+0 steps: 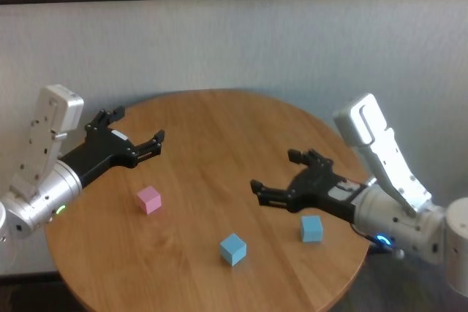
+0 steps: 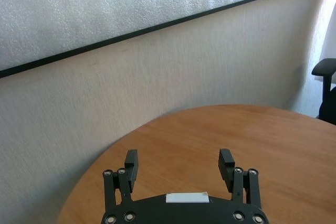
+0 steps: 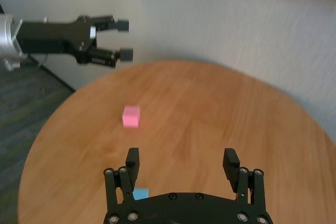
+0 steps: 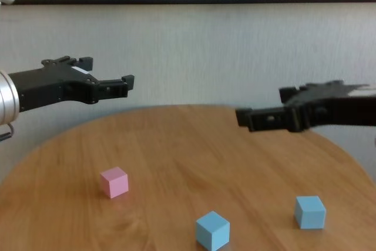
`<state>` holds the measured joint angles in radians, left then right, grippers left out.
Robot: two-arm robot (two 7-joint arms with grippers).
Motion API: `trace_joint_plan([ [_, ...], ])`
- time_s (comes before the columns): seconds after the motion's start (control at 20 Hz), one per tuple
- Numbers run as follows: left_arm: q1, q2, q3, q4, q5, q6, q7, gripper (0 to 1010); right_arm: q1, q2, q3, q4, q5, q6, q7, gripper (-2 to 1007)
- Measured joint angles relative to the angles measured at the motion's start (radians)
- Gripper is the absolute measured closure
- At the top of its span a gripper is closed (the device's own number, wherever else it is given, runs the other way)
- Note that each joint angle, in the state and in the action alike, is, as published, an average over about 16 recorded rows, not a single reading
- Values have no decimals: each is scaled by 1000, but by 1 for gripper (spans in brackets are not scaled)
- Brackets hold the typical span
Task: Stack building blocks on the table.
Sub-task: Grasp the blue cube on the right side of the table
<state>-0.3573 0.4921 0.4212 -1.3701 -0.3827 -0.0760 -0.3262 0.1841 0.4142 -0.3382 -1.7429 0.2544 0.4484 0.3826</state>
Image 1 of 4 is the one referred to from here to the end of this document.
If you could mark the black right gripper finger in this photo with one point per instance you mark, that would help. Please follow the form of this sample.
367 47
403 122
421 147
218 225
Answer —
311 158
272 195

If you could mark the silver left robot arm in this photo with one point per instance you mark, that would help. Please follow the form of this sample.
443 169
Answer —
47 195

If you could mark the blue cube block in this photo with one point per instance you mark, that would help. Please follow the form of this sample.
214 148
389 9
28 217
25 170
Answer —
233 250
311 229

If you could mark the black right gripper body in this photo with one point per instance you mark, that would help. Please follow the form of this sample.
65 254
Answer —
318 189

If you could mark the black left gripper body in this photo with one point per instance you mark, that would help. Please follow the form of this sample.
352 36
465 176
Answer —
102 155

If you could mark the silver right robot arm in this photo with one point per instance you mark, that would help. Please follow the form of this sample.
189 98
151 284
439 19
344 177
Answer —
395 217

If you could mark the pink cube block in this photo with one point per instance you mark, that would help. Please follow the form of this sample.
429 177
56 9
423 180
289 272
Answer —
150 199

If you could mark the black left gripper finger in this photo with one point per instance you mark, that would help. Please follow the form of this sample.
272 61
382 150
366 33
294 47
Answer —
150 145
108 118

